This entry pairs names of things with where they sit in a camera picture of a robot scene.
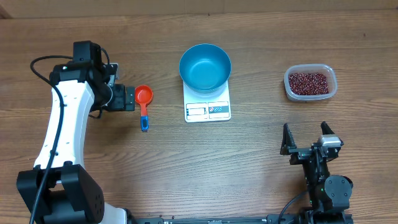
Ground red adzuki beans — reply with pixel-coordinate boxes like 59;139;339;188
288;73;329;95

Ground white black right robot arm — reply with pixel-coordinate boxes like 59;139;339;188
277;122;353;223

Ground orange measuring scoop blue handle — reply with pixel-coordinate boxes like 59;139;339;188
135;85;154;132

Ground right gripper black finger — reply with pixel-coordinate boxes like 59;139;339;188
320;121;334;135
280;123;297;155

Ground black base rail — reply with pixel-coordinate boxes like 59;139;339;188
127;214;354;224

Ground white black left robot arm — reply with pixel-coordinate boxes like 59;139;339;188
16;40;135;223

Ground clear plastic food container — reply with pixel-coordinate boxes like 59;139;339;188
284;63;338;101

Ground white digital kitchen scale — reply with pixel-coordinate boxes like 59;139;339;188
183;82;231;123

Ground blue plastic bowl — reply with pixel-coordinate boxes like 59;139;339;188
178;44;232;93

